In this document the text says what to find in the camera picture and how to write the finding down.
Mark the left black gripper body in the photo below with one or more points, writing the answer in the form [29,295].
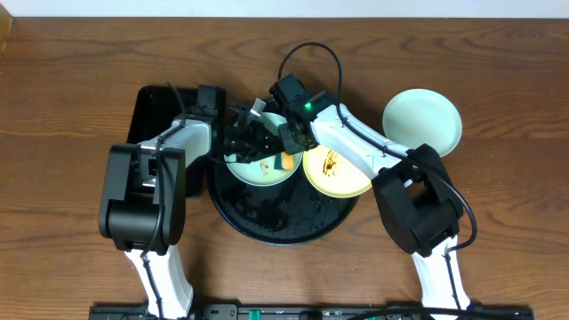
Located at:
[248,140]

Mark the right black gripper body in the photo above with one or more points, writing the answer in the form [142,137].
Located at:
[294,143]

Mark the green and yellow sponge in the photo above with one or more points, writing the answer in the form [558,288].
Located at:
[284,162]

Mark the light blue plate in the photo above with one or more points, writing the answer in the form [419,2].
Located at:
[262,173]
[421,116]

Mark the yellow plate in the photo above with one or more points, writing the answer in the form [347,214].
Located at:
[332,174]

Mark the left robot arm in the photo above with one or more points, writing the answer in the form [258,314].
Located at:
[143,204]

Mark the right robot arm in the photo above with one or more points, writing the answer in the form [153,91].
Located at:
[418,204]

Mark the black round tray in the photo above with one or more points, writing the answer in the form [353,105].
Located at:
[288,213]

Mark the black rectangular tray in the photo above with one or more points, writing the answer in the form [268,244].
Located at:
[154,111]

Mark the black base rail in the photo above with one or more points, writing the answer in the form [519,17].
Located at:
[234,312]

